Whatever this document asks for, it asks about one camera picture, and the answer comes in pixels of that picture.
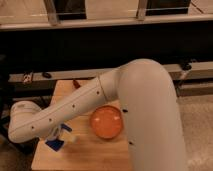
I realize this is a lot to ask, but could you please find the black clamp on rail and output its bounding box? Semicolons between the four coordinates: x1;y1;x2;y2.
179;59;197;71

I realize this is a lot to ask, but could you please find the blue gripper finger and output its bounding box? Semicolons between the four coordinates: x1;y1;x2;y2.
45;139;64;151
61;124;72;132

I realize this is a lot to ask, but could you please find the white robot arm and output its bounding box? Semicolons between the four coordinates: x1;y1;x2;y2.
8;59;188;171

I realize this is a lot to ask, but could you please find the orange bowl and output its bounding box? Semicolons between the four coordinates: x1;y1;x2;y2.
89;105;123;139

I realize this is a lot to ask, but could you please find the black knob on rail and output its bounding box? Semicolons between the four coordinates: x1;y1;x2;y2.
42;72;52;79

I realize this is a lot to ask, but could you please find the small clip on rail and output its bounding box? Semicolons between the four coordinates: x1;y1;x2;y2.
22;71;34;84

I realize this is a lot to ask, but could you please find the black office chair base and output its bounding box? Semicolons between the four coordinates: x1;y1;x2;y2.
0;54;33;155

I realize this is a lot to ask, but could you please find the red marker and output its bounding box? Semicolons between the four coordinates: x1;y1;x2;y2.
73;80;81;89

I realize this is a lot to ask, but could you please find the metal rail beam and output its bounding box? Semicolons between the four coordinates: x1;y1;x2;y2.
8;61;213;90

